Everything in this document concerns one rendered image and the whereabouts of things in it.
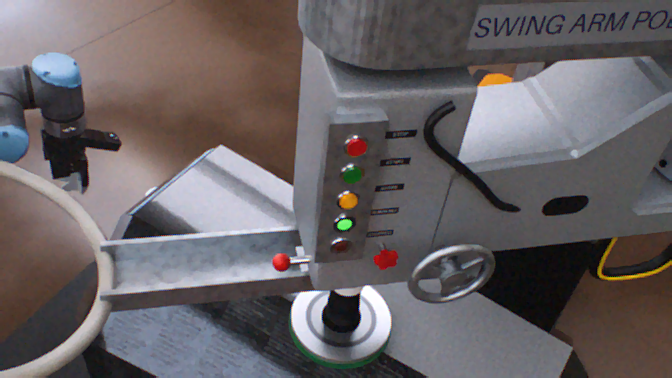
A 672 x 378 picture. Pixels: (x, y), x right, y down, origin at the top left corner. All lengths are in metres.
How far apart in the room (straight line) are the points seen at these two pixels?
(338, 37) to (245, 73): 2.75
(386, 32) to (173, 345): 1.04
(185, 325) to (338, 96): 0.90
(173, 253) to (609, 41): 0.80
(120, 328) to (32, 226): 1.25
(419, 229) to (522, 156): 0.20
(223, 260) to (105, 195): 1.74
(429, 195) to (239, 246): 0.41
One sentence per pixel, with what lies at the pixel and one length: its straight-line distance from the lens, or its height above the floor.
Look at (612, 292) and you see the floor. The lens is 2.95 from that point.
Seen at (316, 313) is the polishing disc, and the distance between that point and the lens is 1.45.
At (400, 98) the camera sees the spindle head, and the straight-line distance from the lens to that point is 0.90.
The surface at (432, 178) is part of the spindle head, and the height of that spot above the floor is 1.39.
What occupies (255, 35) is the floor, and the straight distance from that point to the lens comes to 3.90.
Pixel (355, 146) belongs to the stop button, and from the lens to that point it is 0.90.
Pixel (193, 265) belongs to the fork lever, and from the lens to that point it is 1.27.
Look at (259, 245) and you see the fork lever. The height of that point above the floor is 1.09.
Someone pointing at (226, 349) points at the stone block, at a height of 0.71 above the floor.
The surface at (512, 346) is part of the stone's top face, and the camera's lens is 1.57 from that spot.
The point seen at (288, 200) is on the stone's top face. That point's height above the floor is 0.83.
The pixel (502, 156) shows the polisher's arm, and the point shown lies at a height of 1.40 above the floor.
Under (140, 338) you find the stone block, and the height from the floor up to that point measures 0.65.
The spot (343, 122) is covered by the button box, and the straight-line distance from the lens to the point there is 0.88.
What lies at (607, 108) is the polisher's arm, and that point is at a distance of 1.16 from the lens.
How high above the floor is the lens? 2.07
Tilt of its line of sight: 47 degrees down
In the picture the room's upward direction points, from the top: 7 degrees clockwise
